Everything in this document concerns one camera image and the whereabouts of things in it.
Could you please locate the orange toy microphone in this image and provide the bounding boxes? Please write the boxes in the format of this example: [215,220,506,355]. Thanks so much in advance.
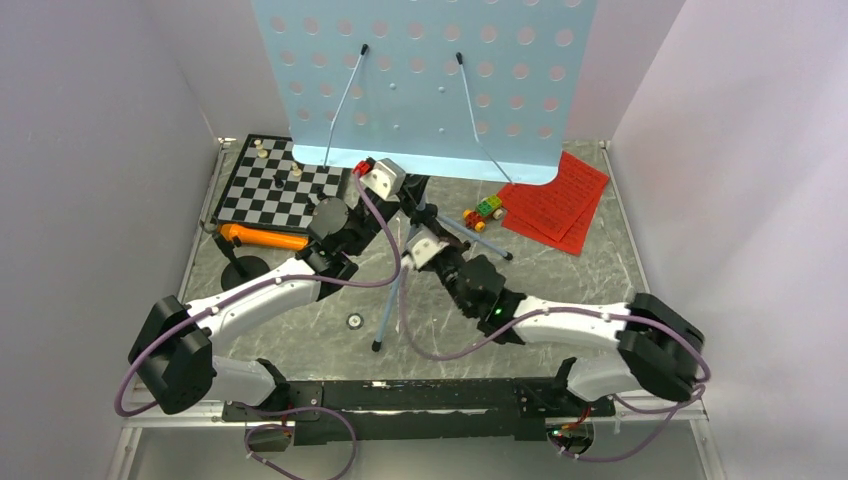
[218,223,309,251]

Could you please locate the red sheet music paper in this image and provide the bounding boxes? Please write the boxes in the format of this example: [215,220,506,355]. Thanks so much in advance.
[498,152,609,240]

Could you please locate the black microphone stand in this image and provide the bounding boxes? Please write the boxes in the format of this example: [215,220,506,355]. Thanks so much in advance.
[212,232,270,291]

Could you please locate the light blue music stand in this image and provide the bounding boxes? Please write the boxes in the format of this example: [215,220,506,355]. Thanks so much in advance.
[250,0,599,353]

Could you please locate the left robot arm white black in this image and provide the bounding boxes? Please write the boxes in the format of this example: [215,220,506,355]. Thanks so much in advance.
[114,173,427,420]

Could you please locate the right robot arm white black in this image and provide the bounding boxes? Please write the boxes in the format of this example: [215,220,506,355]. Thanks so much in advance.
[410,244,708,416]

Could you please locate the colourful toy brick car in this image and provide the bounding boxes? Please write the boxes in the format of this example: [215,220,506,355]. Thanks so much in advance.
[463,195,506,232]

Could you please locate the black white chessboard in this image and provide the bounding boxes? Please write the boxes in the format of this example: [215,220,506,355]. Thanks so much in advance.
[213,134,350,234]

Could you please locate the poker chip near front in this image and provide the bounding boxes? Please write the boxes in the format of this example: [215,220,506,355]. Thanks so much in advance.
[346,313,363,330]

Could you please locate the white chess pawn far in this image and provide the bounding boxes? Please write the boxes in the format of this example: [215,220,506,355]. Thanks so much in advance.
[254,139,269,158]

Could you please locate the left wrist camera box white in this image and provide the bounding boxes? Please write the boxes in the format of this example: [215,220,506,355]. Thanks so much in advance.
[352,157,406,202]

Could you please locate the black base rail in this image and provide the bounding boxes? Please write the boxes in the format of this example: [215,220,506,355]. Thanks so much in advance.
[225,376,598,446]

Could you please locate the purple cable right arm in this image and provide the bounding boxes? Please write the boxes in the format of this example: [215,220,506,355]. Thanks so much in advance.
[396,261,711,464]

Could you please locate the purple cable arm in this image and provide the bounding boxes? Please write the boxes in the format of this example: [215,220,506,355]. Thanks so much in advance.
[396,261,711,464]
[113,170,404,419]

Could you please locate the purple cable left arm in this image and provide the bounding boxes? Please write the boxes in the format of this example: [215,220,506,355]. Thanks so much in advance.
[113,170,404,419]

